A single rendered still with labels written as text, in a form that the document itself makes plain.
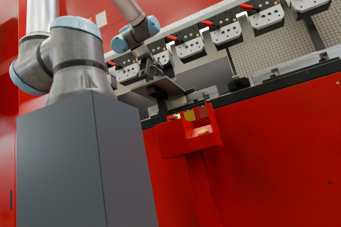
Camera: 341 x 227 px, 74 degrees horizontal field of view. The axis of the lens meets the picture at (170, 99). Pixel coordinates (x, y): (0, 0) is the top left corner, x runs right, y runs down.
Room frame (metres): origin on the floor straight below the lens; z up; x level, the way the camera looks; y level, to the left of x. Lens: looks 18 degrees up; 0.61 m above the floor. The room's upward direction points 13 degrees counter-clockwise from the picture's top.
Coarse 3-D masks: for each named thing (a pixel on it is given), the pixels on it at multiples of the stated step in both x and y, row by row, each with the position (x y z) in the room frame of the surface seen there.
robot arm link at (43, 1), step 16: (32, 0) 0.50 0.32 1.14; (48, 0) 0.52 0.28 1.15; (32, 16) 0.50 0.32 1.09; (48, 16) 0.51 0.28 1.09; (32, 32) 0.50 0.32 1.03; (48, 32) 0.51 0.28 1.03; (32, 48) 0.48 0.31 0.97; (16, 64) 0.50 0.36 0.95; (32, 64) 0.47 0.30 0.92; (16, 80) 0.51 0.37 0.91; (32, 80) 0.50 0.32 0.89; (48, 80) 0.50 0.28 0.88
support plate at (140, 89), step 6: (162, 78) 0.89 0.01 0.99; (168, 78) 0.92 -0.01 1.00; (144, 84) 0.92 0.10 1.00; (150, 84) 0.93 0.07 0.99; (156, 84) 0.94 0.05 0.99; (162, 84) 0.96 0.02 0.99; (168, 84) 0.97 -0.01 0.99; (174, 84) 0.99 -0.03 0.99; (132, 90) 0.95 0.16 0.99; (138, 90) 0.96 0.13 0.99; (144, 90) 0.98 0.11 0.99; (168, 90) 1.05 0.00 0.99; (174, 90) 1.07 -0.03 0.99; (180, 90) 1.09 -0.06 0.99; (144, 96) 1.06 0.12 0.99; (150, 96) 1.08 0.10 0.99; (168, 96) 1.15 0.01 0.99
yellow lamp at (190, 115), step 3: (186, 111) 0.92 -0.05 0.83; (189, 111) 0.92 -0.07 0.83; (192, 111) 0.91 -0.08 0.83; (186, 114) 0.92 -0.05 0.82; (189, 114) 0.92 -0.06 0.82; (192, 114) 0.91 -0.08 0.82; (186, 117) 0.92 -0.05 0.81; (189, 117) 0.92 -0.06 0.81; (192, 117) 0.91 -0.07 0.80; (189, 120) 0.92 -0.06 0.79; (192, 120) 0.92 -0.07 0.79
